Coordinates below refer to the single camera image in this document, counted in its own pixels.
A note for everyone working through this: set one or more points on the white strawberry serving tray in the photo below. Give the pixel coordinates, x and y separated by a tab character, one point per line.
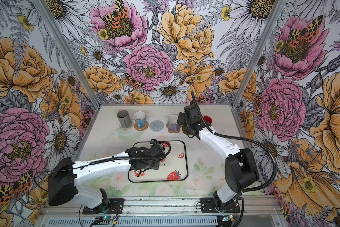
172	168

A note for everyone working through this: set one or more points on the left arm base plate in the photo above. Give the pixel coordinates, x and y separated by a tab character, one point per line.
112	206

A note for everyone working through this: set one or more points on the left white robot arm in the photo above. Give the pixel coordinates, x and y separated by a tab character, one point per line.
67	180

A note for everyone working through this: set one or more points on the grey mug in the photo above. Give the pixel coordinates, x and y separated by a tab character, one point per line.
124	118

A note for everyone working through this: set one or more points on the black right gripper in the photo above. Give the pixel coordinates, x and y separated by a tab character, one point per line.
181	118

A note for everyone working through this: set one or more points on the right aluminium corner post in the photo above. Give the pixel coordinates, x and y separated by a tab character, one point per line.
270	24

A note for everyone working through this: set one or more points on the white mug red inside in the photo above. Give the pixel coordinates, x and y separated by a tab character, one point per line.
208	119

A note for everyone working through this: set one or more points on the cork paw print coaster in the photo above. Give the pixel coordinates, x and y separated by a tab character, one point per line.
171	131

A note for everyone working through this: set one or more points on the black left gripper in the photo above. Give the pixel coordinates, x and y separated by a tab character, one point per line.
155	165

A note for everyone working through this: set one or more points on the white lilac handled mug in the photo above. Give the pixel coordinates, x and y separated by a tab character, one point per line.
172	119

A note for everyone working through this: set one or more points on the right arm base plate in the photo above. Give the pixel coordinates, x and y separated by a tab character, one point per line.
219	205

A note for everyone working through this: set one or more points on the aluminium corner post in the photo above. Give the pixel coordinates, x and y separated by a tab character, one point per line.
60	39
270	24

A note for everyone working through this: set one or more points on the aluminium front rail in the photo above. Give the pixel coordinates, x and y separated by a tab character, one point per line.
169	206

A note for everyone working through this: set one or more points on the blue floral mug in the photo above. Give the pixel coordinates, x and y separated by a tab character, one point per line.
140	118

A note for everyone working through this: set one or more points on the left aluminium corner post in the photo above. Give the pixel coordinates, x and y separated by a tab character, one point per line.
60	39

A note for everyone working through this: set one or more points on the rattan wicker round coaster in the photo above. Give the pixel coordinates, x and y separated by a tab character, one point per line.
143	128

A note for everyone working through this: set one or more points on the multicolour woven round coaster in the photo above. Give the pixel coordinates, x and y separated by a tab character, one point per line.
127	128

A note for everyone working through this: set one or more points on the grey-blue woven round coaster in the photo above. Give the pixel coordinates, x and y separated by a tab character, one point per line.
156	125

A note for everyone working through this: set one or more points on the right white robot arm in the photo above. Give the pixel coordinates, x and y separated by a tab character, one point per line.
240	165

